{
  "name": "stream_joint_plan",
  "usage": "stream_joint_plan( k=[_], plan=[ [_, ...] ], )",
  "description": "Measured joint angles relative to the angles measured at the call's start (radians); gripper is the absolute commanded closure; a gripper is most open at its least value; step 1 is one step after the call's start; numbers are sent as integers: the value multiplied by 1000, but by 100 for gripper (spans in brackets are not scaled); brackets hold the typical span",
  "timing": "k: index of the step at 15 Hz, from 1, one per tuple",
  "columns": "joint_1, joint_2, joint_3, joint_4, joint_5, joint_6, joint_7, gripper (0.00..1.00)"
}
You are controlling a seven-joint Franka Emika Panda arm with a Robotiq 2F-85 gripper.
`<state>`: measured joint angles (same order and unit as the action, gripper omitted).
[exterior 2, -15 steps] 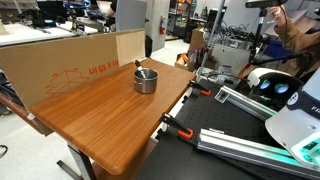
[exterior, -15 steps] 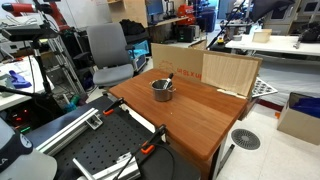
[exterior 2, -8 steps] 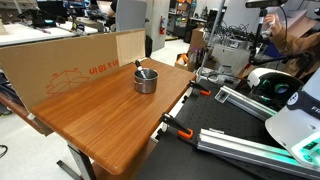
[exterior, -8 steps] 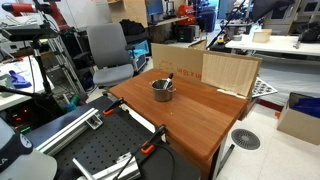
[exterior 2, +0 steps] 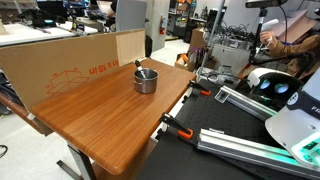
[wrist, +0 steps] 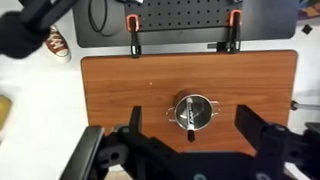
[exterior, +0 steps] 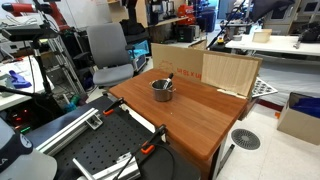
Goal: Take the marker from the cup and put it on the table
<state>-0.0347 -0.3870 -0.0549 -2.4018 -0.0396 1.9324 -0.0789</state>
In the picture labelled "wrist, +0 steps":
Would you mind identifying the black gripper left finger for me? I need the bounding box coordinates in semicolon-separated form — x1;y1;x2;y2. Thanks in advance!
129;105;143;134

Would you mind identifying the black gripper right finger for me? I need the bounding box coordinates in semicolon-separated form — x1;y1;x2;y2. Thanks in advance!
234;104;268;158

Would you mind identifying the black and white marker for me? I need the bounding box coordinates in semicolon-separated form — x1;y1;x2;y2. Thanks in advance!
184;97;197;143

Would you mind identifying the stainless steel cup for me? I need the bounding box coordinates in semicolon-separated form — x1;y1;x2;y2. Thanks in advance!
165;89;221;132

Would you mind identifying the grey table base with casters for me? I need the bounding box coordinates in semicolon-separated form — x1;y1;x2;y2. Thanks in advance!
290;100;320;135

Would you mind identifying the orange and black clamp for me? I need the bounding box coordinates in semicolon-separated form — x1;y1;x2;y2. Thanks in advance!
125;13;143;59
208;9;243;54

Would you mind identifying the red and white sneaker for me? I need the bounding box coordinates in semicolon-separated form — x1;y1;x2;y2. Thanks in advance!
44;24;72;64

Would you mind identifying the small black square object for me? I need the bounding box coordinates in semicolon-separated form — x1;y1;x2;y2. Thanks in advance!
301;23;314;36

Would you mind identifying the black perforated breadboard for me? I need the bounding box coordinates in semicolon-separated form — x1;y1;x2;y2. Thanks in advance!
124;0;244;33

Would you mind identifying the multicoloured fabric item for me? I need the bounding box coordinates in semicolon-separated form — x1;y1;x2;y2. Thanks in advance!
297;0;320;21

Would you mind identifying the yellow bag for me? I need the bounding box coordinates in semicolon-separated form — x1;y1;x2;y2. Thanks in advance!
0;94;13;132

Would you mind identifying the black cable loop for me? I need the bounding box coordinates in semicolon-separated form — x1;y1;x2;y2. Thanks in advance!
87;0;110;34

